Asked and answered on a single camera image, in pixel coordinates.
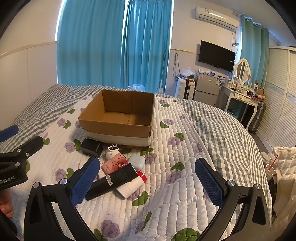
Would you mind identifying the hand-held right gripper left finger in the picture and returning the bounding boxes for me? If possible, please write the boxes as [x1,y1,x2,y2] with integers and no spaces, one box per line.
[24,156,100,241]

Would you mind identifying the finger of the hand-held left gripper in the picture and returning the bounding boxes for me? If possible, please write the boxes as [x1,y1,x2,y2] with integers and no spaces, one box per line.
[0,125,19,142]
[0,136,44,163]

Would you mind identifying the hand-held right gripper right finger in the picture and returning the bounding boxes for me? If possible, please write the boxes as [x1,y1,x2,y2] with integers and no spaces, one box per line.
[195,158,272,241]

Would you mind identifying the black rectangular tube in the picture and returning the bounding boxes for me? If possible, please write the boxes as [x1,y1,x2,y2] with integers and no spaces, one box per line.
[85,163,139,201]

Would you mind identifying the pink box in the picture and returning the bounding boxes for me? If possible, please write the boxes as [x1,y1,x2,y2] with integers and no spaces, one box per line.
[100,154,129,179]

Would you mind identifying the black charger block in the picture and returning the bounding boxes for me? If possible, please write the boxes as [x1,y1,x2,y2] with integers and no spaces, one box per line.
[80,138,103,158]

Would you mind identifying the white plug-in device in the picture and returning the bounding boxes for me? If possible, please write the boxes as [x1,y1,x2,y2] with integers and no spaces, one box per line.
[105,144,120,161]

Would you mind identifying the white tube with red cap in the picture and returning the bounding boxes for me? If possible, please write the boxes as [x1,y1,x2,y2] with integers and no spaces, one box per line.
[115,171,147,199]

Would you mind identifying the white earbuds case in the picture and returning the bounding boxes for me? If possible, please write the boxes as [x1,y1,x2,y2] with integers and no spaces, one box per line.
[127,154,146,172]

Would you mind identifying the person's left hand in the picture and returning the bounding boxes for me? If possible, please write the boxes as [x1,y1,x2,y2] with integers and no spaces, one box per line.
[0,189,14,218]

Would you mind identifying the white floral quilt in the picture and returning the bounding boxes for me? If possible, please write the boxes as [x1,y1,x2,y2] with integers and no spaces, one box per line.
[14,94,271,241]

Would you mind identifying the grey checked blanket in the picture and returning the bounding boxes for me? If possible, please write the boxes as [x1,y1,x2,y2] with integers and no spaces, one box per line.
[0,83,274,209]

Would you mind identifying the cup with red straw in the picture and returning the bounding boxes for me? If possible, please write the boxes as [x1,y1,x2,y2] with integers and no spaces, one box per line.
[265,154,279,177]

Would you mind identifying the dark grey suitcase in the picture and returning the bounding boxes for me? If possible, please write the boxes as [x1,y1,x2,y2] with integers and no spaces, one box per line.
[248,100,267,134]

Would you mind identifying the white dressing table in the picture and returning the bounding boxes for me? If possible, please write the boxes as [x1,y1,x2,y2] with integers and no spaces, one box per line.
[223,84,261,131]

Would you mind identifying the silver small fridge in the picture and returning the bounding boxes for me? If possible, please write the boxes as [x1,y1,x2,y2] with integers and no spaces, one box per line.
[193,72,224,107]

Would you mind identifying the white suitcase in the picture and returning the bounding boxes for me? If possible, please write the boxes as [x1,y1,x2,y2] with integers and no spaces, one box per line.
[176,78,197,100]

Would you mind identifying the white plastic bag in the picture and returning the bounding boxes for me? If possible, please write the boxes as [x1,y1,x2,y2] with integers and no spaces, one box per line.
[128,83,146,92]

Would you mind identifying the white slatted wardrobe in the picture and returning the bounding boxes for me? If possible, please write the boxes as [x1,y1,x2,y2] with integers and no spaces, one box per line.
[254,45,296,149]

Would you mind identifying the clear plastic bag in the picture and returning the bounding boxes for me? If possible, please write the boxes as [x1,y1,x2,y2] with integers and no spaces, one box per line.
[180,68,196,79]

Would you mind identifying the wide blue curtain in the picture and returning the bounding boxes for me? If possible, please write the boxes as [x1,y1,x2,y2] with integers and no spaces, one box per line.
[56,0,127,88]

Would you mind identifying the white oval mirror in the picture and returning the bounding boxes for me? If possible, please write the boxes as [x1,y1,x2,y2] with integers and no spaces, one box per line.
[234,58,251,85]

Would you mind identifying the teal curtain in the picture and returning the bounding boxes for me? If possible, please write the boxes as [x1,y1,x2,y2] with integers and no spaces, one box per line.
[240,16,270,87]

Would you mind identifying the narrow blue curtain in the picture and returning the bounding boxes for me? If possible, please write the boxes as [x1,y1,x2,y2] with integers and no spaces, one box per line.
[122,0,173,94]

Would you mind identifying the white air conditioner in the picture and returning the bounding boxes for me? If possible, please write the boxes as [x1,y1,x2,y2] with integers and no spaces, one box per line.
[195,6,240,29]

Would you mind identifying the grey wall cable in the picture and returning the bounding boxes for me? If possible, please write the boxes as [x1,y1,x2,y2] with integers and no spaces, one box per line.
[173,52,184,80]

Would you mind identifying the black wall television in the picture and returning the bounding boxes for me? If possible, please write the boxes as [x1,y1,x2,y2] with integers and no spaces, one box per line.
[198,40,236,73]

